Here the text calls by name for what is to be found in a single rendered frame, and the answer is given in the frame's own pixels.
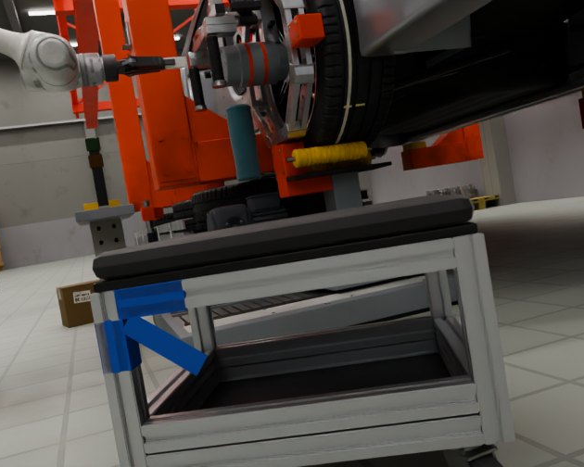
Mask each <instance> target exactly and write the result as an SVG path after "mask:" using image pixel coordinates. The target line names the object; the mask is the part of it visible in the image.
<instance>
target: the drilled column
mask: <svg viewBox="0 0 584 467"><path fill-rule="evenodd" d="M89 223H90V229H91V235H92V239H93V245H94V250H95V256H96V257H97V256H98V255H100V254H101V253H103V252H108V251H112V250H116V249H121V248H125V247H126V245H125V239H124V234H123V229H122V223H121V218H117V219H112V220H105V221H95V222H89ZM98 242H99V243H98Z"/></svg>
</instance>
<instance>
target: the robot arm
mask: <svg viewBox="0 0 584 467"><path fill-rule="evenodd" d="M0 53H2V54H5V55H7V56H9V57H11V58H12V59H14V60H15V61H16V63H17V64H18V66H19V71H20V77H21V79H22V82H23V84H24V86H25V88H26V89H28V90H31V91H34V92H40V93H58V92H67V91H72V90H75V89H77V88H81V87H88V86H97V85H103V84H104V81H106V82H117V81H118V80H119V74H124V75H126V76H128V77H131V76H134V75H140V74H147V73H153V72H160V71H161V70H165V69H182V68H187V67H188V65H187V59H186V57H165V58H162V57H135V56H128V57H127V58H123V59H122V60H116V57H115V55H113V54H109V55H102V56H101V57H99V54H98V53H85V54H83V53H80V54H79V55H78V54H76V52H75V50H74V48H73V47H72V45H71V44H70V43H69V42H68V41H67V40H66V39H64V38H63V37H61V36H59V35H56V34H52V33H46V32H37V31H33V30H31V31H29V32H26V33H17V32H11V31H7V30H4V29H0Z"/></svg>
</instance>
